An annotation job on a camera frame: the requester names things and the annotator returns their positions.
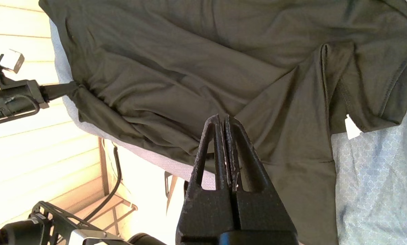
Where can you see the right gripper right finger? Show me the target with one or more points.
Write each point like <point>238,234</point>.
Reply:
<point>261,211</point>

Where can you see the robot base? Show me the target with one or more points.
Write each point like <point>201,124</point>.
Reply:
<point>53,221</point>

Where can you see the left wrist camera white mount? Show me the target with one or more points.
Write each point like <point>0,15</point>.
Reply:
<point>11,61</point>

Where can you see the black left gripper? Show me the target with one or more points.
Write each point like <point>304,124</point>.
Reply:
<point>16,98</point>

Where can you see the black t-shirt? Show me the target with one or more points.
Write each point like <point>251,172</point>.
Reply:
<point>189,61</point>

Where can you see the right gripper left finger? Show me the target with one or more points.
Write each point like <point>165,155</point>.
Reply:
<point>203,211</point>

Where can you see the bed with blue sheet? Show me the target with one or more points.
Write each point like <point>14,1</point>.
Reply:
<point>376,177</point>

